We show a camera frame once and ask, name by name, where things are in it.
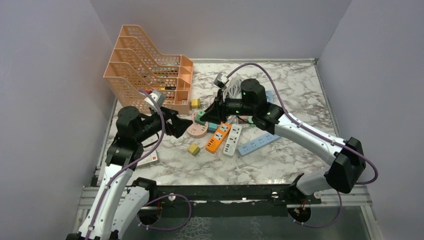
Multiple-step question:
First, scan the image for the orange power strip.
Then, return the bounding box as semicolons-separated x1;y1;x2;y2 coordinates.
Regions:
205;123;231;154

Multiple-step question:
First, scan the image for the round pink power strip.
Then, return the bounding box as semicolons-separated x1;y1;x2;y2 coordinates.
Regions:
186;112;209;139

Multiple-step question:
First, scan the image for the green plug adapter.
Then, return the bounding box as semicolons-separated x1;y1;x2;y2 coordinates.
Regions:
193;110;207;126

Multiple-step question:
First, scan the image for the white red labelled box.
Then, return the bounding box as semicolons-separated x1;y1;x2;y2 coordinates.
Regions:
136;150;159;169

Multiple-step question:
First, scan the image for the grey coiled cable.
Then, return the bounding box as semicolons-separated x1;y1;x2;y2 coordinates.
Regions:
223;77;244;100

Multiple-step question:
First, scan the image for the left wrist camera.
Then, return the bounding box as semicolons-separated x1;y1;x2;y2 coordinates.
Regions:
144;90;166;109

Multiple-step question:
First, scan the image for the yellow cube plug adapter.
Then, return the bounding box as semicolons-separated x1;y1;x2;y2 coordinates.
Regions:
187;143;201;156

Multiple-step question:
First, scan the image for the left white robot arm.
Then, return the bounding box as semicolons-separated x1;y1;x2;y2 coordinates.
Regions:
66;106;193;240

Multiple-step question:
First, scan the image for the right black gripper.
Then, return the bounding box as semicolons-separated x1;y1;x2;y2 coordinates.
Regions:
200;90;255;125

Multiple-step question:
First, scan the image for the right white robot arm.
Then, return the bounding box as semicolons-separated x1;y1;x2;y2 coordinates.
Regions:
201;78;379;204

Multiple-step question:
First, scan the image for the teal cube plug adapter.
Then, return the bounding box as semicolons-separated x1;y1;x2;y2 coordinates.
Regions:
207;122;219;133

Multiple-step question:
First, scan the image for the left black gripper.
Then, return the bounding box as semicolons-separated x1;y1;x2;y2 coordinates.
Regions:
135;105;194;143

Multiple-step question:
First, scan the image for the black mounting rail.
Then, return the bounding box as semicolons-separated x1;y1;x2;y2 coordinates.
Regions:
131;177;322;218

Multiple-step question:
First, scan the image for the blue power strip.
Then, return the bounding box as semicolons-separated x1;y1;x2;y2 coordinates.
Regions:
237;133;281;157

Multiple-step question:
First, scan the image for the orange mesh file organizer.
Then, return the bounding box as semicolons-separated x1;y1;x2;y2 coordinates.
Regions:
103;24;194;115

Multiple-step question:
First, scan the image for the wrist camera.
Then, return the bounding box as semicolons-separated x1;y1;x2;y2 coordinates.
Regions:
213;72;229;90
144;90;166;109

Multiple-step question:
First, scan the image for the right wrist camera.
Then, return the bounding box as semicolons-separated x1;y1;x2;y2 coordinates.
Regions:
213;72;229;90

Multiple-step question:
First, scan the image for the white power strip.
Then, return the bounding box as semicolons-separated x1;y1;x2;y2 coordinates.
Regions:
223;124;242;158

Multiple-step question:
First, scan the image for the yellow adapter near organizer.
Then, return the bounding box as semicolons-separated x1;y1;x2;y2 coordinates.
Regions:
190;98;202;109

